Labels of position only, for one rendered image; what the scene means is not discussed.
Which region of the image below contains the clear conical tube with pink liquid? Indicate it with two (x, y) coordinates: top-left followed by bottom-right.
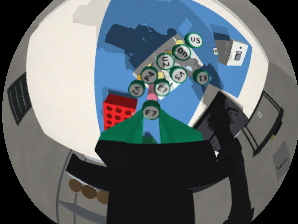
(142, 84), (161, 120)

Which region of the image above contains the conical tube with orange liquid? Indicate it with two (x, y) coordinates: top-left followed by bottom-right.
(128, 72), (146, 98)

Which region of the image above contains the blue bench mat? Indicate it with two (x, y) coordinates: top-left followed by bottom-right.
(94, 0), (252, 134)

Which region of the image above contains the white test tube rack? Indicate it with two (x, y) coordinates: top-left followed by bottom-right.
(132, 34), (203, 92)

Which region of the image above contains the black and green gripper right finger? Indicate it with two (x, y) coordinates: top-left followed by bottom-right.
(159, 109), (204, 144)

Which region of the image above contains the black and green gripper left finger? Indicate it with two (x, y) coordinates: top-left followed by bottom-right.
(98, 109), (144, 144)

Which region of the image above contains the green tube rack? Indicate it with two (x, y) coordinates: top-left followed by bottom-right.
(142, 136), (157, 144)

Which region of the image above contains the red tube rack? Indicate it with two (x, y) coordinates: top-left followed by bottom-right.
(103, 94), (138, 130)

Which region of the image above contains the centrifuge tube with dark green cap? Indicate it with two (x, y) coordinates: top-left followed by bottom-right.
(166, 44), (191, 61)

